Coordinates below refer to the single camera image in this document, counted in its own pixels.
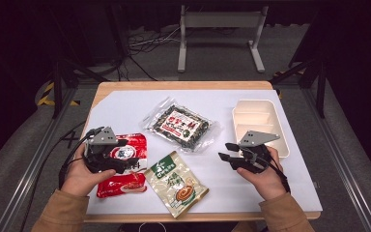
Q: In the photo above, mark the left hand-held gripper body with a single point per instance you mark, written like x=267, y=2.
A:
x=103, y=151

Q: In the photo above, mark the cream divided lunch box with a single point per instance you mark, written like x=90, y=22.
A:
x=254, y=112

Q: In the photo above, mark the white metal stand frame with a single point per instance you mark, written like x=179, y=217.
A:
x=219, y=19

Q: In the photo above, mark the white paper sheet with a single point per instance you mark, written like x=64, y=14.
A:
x=225, y=193

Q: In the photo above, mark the red snack packet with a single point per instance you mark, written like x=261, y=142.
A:
x=132, y=186

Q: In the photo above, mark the green and beige food packet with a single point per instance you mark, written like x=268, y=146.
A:
x=174, y=183

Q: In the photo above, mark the yellow black hazard tape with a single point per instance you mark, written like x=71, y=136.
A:
x=46, y=92

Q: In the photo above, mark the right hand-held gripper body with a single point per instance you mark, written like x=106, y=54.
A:
x=254, y=151

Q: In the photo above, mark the clear seaweed packet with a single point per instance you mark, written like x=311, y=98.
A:
x=180, y=124

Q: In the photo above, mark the black metal stand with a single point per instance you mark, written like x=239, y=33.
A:
x=58, y=90
x=320, y=93

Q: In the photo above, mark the aluminium floor rail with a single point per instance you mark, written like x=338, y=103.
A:
x=29, y=180
x=341, y=174

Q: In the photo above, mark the person's left hand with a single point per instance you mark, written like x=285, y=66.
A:
x=77, y=180

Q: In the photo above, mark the person's right hand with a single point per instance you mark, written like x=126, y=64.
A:
x=267, y=183

